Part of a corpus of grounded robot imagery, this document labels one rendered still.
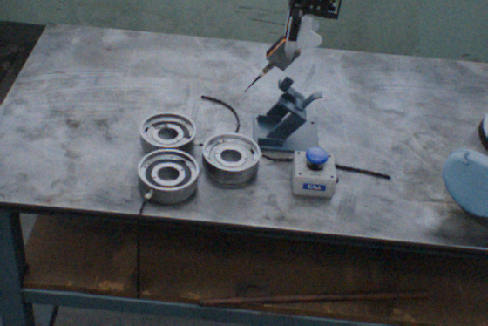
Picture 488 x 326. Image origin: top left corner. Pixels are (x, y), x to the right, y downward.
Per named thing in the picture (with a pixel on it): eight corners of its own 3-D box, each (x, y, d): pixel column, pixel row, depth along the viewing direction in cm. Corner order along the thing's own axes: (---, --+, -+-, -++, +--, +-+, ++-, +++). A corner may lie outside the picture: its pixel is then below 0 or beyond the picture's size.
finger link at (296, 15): (297, 44, 114) (305, -4, 109) (288, 44, 114) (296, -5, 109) (295, 34, 118) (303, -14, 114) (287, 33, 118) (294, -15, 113)
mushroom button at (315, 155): (302, 179, 118) (306, 158, 115) (301, 165, 121) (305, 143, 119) (325, 181, 118) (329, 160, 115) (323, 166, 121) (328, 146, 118)
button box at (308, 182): (292, 195, 118) (295, 174, 116) (291, 168, 124) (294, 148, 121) (338, 200, 118) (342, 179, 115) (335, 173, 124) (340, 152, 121)
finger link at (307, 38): (317, 69, 117) (327, 20, 113) (283, 65, 117) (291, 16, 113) (315, 61, 120) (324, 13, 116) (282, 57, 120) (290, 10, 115)
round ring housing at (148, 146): (132, 158, 124) (132, 140, 121) (149, 124, 132) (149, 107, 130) (186, 168, 122) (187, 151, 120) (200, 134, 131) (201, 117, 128)
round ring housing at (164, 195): (162, 158, 124) (163, 141, 122) (209, 182, 120) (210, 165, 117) (125, 189, 117) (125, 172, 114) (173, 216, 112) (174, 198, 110)
